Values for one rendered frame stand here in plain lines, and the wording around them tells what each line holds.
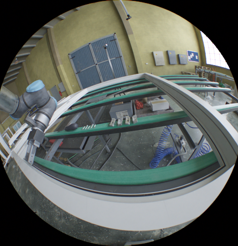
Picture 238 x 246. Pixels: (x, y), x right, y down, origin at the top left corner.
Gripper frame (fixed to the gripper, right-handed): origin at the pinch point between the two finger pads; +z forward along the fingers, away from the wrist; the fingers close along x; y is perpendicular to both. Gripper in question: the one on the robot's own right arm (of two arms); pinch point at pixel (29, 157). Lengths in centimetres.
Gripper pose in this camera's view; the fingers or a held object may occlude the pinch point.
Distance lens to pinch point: 47.4
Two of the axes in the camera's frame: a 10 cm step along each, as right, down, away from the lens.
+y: 2.8, 5.3, 8.0
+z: 0.0, 8.3, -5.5
